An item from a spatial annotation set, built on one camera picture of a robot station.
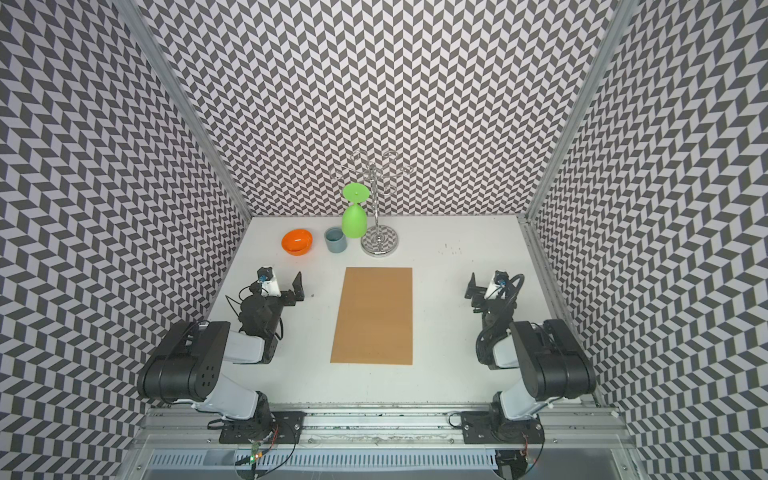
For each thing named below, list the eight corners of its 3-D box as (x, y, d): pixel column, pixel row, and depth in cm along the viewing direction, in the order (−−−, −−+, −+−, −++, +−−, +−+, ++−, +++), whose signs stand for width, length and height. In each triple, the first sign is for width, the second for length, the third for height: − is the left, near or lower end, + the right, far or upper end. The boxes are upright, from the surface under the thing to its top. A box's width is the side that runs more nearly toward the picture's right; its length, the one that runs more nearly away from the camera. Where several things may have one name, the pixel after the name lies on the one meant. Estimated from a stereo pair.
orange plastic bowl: (284, 255, 109) (279, 244, 104) (289, 241, 113) (284, 229, 108) (311, 255, 109) (306, 244, 104) (314, 241, 113) (310, 229, 108)
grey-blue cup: (326, 253, 110) (322, 242, 105) (329, 237, 115) (326, 226, 110) (345, 253, 110) (343, 242, 105) (348, 237, 115) (345, 226, 110)
